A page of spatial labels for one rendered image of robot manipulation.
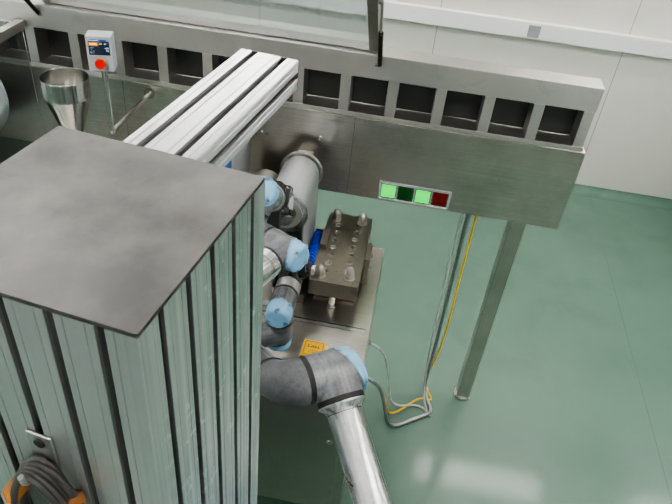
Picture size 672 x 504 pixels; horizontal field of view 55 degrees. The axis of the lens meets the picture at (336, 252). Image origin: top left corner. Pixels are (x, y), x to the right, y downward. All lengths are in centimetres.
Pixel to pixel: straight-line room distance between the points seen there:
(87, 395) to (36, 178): 22
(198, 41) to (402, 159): 76
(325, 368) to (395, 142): 93
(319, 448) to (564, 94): 141
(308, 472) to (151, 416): 191
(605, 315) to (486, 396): 103
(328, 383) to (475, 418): 171
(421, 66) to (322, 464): 139
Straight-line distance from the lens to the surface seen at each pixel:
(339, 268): 214
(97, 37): 197
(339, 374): 153
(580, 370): 358
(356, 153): 222
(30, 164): 72
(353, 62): 210
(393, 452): 295
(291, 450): 238
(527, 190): 227
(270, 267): 149
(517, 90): 211
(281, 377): 152
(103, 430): 63
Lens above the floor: 238
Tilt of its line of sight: 38 degrees down
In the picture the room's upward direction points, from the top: 6 degrees clockwise
